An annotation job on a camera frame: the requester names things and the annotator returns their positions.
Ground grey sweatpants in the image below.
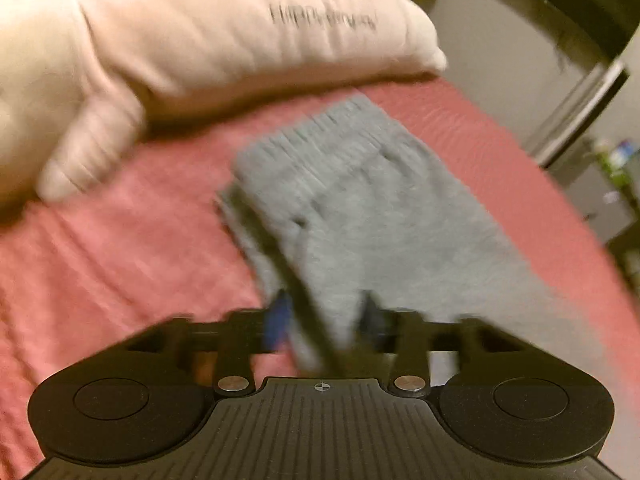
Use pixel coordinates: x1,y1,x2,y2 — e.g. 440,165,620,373
219,96,608,378

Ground red ribbed bed blanket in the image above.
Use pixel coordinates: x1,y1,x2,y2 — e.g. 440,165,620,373
1,79,639,479

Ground grey bedside cabinet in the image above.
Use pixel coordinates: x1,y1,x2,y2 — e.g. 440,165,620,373
546,138,639,250

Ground blue white bottle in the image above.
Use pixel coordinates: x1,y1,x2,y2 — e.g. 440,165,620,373
611,139,638,168

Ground white plush pillow toy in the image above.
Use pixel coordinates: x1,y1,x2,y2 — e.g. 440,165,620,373
1,0,447,204

